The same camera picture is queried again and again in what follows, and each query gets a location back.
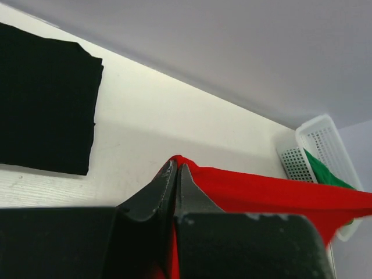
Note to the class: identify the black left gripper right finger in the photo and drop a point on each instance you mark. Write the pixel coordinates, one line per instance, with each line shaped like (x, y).
(212, 243)

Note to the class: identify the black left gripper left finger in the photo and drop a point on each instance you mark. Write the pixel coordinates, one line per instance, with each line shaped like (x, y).
(131, 240)

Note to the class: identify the red t shirt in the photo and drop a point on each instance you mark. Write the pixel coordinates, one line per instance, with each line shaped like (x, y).
(327, 207)

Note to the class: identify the green t shirt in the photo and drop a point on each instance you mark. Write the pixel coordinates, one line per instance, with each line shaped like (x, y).
(322, 173)

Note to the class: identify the white plastic basket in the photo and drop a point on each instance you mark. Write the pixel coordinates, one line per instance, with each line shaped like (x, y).
(319, 137)

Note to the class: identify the folded black t shirt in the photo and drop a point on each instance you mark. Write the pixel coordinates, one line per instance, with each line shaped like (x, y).
(49, 90)

